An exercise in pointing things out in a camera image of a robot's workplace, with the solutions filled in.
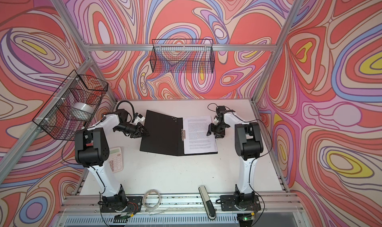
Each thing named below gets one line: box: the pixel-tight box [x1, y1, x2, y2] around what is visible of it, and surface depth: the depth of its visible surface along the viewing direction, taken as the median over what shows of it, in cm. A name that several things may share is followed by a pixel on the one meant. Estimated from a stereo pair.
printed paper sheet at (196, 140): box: [183, 115, 218, 154], surface depth 100 cm
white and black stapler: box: [198, 185, 217, 221], surface depth 73 cm
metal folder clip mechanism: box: [180, 128, 187, 142], surface depth 101 cm
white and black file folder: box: [139, 109, 218, 157], surface depth 103 cm
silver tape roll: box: [70, 102, 95, 119], surface depth 73 cm
